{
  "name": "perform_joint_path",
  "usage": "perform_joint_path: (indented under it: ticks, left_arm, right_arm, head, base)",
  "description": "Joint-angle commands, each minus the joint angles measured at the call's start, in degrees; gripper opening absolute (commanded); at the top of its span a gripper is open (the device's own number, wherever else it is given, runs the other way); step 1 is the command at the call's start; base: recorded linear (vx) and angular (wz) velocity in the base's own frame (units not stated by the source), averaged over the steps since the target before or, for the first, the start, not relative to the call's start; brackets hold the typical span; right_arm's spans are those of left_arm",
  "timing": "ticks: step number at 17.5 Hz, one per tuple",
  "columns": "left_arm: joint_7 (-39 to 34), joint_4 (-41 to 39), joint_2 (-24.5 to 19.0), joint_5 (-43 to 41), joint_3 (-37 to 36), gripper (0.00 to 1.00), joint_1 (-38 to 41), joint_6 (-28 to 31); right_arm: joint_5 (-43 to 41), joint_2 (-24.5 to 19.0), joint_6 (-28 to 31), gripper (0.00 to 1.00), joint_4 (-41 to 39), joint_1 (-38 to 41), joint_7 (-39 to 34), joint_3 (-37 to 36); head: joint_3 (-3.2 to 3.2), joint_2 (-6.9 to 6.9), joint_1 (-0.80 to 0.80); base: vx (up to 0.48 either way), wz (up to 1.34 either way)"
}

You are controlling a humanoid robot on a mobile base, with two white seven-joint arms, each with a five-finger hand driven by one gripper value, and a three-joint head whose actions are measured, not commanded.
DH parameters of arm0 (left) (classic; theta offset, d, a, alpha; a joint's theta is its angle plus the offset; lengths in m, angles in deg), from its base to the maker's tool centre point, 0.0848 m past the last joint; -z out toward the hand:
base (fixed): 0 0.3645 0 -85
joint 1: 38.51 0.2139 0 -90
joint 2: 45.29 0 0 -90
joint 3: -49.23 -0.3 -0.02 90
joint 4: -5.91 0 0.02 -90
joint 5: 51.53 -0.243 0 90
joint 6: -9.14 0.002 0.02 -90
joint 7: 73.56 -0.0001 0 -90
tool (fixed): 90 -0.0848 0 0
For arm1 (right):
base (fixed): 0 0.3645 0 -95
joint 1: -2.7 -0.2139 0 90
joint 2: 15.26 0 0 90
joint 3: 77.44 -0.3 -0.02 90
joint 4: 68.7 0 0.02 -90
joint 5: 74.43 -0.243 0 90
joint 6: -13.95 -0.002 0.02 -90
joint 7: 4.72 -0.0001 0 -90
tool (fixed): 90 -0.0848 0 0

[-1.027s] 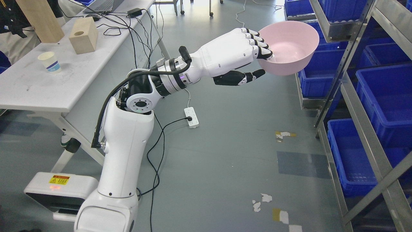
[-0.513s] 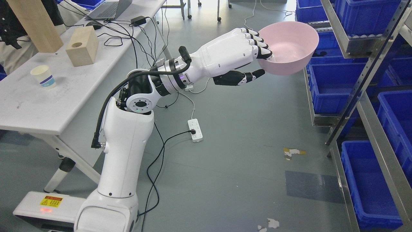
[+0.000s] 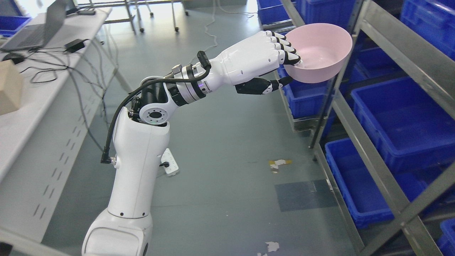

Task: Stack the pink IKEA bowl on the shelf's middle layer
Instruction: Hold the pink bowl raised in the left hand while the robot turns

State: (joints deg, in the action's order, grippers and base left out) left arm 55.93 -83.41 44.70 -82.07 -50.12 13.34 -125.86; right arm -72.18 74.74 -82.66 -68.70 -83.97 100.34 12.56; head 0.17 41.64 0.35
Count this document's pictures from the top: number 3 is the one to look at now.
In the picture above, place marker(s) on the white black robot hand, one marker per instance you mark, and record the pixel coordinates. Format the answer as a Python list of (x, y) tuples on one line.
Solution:
[(243, 64)]

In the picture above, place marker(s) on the cardboard box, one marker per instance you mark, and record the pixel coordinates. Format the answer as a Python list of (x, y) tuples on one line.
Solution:
[(11, 85)]

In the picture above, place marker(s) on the white desk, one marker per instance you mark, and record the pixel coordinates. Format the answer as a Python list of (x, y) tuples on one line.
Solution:
[(41, 140)]

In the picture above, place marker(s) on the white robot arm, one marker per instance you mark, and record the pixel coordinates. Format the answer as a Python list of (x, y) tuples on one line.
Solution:
[(136, 144)]

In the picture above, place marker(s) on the black power adapter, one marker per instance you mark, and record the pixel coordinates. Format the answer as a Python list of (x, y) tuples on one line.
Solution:
[(75, 45)]

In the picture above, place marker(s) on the stainless steel shelf rack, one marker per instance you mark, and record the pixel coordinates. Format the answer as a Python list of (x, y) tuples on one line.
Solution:
[(433, 71)]

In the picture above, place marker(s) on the white power strip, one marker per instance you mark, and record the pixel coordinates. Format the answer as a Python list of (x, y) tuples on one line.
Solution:
[(170, 161)]

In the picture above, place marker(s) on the pink plastic bowl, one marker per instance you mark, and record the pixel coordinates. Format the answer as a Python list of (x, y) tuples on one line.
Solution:
[(323, 49)]

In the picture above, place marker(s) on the grey laptop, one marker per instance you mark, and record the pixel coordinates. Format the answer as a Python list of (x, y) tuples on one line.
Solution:
[(38, 35)]

